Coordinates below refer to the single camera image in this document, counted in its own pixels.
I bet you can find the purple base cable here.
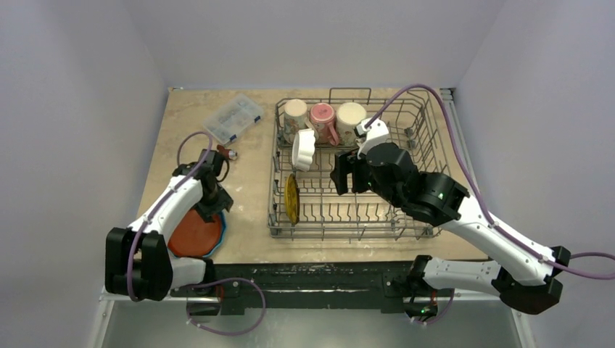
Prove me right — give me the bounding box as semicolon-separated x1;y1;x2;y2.
186;279;268;338

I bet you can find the blue scalloped plate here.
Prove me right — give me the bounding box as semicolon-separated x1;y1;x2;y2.
173;211;228;260

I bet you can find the pink ghost mug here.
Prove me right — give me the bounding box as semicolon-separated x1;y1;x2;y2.
309;103;339;146

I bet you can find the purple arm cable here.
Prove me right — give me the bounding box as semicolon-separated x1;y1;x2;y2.
125;131;214;302
365;83;615;281

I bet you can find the green inside floral mug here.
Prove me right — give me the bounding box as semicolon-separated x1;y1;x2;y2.
336;102;367;146

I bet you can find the brown faucet toy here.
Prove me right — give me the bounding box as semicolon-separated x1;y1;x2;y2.
216;144;238;161

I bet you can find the seahorse pattern tall mug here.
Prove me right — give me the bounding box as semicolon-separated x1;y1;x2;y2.
283;99;308;144

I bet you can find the black table front rail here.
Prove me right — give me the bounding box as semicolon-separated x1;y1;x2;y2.
170;261;433;315

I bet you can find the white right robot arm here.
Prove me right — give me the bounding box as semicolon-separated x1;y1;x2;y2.
330;143;571;315

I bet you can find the grey wire dish rack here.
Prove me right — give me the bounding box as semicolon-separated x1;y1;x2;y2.
266;86;458;243

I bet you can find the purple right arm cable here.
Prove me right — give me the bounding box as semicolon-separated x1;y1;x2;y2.
365;83;615;281

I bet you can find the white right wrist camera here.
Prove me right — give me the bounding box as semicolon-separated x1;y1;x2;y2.
354;118;389;159

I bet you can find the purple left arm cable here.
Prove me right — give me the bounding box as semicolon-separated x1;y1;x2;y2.
125;131;214;302

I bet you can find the white scalloped bowl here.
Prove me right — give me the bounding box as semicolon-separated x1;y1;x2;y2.
291;129;315;172

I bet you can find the clear plastic box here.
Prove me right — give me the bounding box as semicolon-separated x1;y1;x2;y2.
203;94;265;145

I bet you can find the yellow patterned plate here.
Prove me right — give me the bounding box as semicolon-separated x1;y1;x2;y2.
284;173;300;225

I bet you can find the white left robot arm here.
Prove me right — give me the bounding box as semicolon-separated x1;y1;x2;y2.
104;152;234;302

